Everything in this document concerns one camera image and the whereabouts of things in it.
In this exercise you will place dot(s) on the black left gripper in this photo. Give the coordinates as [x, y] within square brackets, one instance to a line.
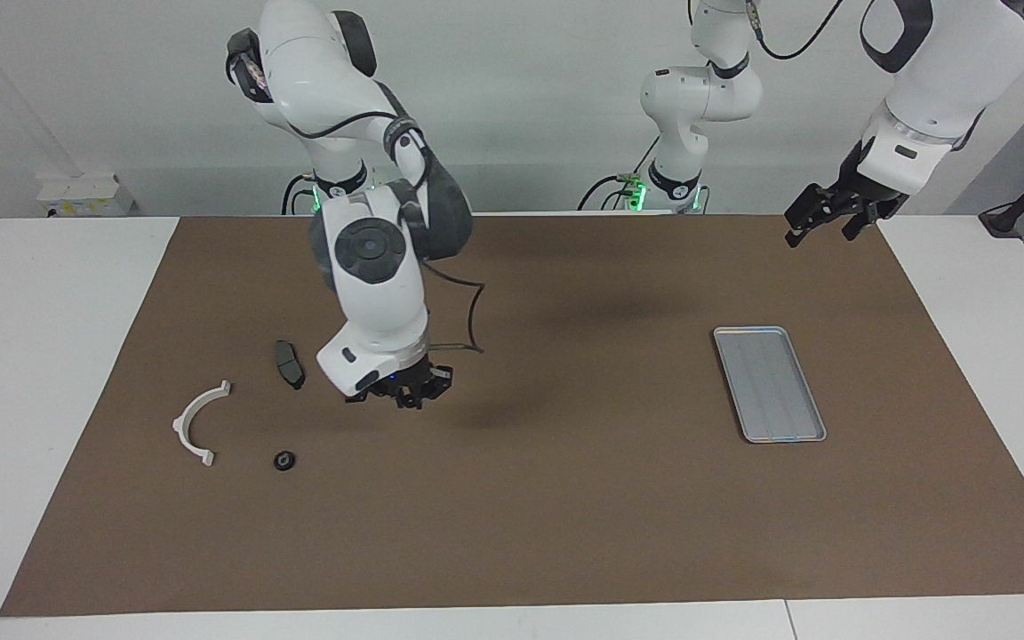
[859, 191]

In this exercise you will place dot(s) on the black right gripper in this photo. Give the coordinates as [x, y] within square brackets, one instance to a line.
[405, 378]

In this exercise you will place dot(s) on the black bearing gear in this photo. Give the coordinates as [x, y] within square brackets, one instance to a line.
[284, 460]

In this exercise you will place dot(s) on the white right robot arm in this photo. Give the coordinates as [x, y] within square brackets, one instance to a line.
[379, 302]

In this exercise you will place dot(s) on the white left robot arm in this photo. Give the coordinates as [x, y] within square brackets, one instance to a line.
[948, 71]

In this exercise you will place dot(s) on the silver metal tray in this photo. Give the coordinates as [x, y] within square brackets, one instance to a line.
[770, 391]

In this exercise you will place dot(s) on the curved dark brake pad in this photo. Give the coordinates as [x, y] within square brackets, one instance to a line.
[290, 364]

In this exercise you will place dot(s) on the brown table mat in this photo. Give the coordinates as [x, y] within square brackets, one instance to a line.
[565, 498]

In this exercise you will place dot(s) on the white wall power box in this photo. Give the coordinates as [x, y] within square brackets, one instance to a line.
[85, 196]

